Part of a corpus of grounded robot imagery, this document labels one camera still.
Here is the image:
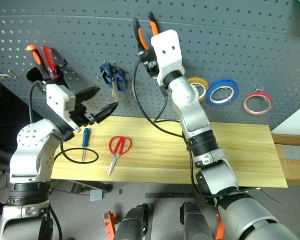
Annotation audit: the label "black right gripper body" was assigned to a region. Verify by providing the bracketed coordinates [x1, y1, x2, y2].
[138, 47, 161, 79]

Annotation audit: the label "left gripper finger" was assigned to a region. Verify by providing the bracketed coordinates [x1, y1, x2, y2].
[93, 101, 119, 124]
[74, 86, 101, 104]

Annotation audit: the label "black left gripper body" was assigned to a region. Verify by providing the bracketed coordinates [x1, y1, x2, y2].
[69, 101, 96, 127]

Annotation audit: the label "orange black handled pliers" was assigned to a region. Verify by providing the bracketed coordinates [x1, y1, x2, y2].
[133, 11, 160, 52]

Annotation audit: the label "yellow tape roll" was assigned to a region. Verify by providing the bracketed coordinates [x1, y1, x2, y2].
[186, 77, 210, 103]

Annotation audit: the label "dark grey pegboard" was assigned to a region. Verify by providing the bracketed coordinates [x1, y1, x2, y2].
[0, 0, 300, 131]

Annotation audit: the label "blue tape roll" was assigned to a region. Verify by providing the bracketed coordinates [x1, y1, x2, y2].
[205, 79, 240, 108]

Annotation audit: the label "red tape roll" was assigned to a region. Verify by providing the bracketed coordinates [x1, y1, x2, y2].
[243, 91, 273, 117]

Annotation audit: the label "small grey block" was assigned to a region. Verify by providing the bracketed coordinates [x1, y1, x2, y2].
[89, 189, 103, 202]

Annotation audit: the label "black flat strip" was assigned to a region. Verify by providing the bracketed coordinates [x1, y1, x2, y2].
[145, 191, 196, 199]

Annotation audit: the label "white board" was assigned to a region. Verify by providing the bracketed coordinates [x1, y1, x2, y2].
[270, 99, 300, 138]

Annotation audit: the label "brown cardboard box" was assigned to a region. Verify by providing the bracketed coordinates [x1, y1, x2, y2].
[271, 133, 300, 186]

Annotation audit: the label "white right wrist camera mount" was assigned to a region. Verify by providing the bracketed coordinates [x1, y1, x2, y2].
[150, 28, 186, 85]

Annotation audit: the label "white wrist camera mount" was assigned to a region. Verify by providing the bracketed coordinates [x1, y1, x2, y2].
[150, 28, 186, 85]
[45, 83, 82, 133]

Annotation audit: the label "blue handled screwdriver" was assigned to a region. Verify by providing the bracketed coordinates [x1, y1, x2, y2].
[80, 127, 91, 164]

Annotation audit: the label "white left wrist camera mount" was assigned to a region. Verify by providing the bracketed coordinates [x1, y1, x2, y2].
[45, 83, 82, 133]

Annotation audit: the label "blue handled scissors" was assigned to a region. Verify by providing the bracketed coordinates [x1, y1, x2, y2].
[99, 63, 128, 103]

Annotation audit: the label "red handled scissors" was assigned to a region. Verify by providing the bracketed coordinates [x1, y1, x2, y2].
[107, 135, 133, 177]

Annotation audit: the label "red orange handled tools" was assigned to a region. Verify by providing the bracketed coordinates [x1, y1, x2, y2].
[25, 46, 68, 87]

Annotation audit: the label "red handled screwdriver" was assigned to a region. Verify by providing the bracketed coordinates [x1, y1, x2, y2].
[41, 45, 57, 77]

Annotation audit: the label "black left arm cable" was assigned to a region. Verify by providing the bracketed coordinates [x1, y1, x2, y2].
[29, 80, 100, 165]

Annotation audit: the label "orange handled screwdriver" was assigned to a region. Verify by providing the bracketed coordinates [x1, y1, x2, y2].
[25, 44, 45, 74]

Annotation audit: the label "orange bracket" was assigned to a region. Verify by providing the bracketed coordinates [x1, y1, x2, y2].
[103, 210, 117, 240]
[214, 211, 226, 240]

